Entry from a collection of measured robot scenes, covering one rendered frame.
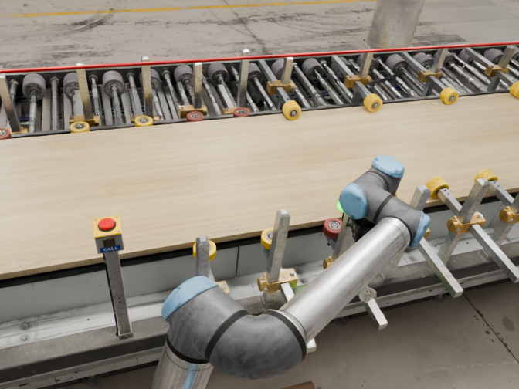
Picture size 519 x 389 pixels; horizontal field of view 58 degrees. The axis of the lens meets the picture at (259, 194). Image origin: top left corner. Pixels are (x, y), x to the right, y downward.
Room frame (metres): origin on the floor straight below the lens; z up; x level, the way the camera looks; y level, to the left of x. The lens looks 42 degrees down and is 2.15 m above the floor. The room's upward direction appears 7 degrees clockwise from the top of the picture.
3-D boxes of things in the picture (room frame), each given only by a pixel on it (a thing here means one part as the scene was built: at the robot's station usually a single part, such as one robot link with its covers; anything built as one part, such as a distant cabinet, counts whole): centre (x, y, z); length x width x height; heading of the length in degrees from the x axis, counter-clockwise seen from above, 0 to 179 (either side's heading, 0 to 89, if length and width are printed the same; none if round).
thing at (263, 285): (1.05, -0.10, 0.82); 0.13 x 0.06 x 0.05; 113
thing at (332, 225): (1.27, -0.30, 0.85); 0.08 x 0.08 x 0.11
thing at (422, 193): (1.23, -0.54, 0.94); 0.03 x 0.03 x 0.48; 23
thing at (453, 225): (1.34, -0.79, 0.95); 0.13 x 0.06 x 0.05; 113
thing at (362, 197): (0.97, -0.29, 1.33); 0.12 x 0.12 x 0.09; 52
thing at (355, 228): (1.06, -0.34, 1.15); 0.09 x 0.08 x 0.12; 113
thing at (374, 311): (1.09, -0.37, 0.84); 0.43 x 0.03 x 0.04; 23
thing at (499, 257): (1.31, -0.82, 0.95); 0.50 x 0.04 x 0.04; 23
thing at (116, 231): (0.84, 0.39, 1.18); 0.07 x 0.07 x 0.08; 23
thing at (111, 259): (0.84, 0.39, 0.93); 0.05 x 0.04 x 0.45; 113
